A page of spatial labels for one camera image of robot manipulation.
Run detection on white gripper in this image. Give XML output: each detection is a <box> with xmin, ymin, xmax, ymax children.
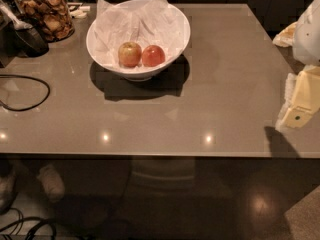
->
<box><xmin>275</xmin><ymin>0</ymin><xmax>320</xmax><ymax>131</ymax></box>

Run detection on red apple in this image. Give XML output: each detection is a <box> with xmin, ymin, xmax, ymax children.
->
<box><xmin>142</xmin><ymin>45</ymin><xmax>165</xmax><ymax>67</ymax></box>

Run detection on yellow-red apple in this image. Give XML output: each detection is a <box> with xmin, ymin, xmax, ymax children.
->
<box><xmin>118</xmin><ymin>42</ymin><xmax>142</xmax><ymax>68</ymax></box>

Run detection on white paper liner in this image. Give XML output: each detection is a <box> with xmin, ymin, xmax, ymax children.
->
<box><xmin>94</xmin><ymin>0</ymin><xmax>185</xmax><ymax>68</ymax></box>

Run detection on small white items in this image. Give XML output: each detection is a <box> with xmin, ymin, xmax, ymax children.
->
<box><xmin>69</xmin><ymin>5</ymin><xmax>91</xmax><ymax>19</ymax></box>

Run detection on white shoe under table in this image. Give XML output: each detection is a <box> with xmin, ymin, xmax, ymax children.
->
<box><xmin>37</xmin><ymin>164</ymin><xmax>65</xmax><ymax>203</ymax></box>

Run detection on glass jar of chips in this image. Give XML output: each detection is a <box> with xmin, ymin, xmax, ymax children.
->
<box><xmin>14</xmin><ymin>0</ymin><xmax>74</xmax><ymax>42</ymax></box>

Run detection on black rounded appliance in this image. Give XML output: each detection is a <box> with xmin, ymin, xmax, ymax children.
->
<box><xmin>14</xmin><ymin>27</ymin><xmax>49</xmax><ymax>57</ymax></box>

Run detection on black cables on floor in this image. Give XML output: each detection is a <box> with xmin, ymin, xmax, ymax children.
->
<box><xmin>0</xmin><ymin>207</ymin><xmax>58</xmax><ymax>240</ymax></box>

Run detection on white spoon handle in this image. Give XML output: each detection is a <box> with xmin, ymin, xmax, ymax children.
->
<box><xmin>0</xmin><ymin>1</ymin><xmax>32</xmax><ymax>30</ymax></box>

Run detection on black cable on table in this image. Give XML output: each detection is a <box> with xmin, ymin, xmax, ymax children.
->
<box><xmin>0</xmin><ymin>74</ymin><xmax>51</xmax><ymax>112</ymax></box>

